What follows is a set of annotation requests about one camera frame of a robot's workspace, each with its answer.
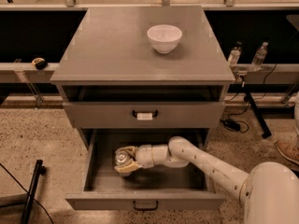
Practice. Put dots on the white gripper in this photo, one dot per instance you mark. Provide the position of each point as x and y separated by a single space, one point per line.
144 156

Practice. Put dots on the silver 7up can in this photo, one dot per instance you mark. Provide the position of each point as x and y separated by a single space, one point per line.
122 159

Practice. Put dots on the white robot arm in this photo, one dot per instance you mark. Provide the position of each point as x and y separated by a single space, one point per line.
269 192

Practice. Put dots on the open grey middle drawer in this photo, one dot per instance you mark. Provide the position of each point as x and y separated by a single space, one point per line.
157 188

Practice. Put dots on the grey drawer cabinet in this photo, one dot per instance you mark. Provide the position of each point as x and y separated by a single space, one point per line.
110 59

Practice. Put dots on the black chair leg left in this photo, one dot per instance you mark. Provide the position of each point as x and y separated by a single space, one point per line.
39 170

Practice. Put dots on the white ceramic bowl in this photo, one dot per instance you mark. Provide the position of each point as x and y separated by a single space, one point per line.
164 37

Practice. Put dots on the yellow black tape measure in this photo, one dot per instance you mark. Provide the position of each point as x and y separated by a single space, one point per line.
39 63

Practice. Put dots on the black stand leg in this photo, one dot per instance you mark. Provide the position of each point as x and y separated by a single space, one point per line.
257 113

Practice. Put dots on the left clear water bottle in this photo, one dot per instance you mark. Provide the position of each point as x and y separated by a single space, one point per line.
235 54

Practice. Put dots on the clear water bottle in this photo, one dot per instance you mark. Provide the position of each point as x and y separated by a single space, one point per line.
259 57
235 54

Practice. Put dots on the brown shoe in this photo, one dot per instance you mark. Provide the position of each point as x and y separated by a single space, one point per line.
289 151

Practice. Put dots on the right clear water bottle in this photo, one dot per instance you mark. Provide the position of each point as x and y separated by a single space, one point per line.
259 57

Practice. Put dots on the black power adapter with cable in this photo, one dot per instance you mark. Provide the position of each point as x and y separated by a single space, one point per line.
237 126

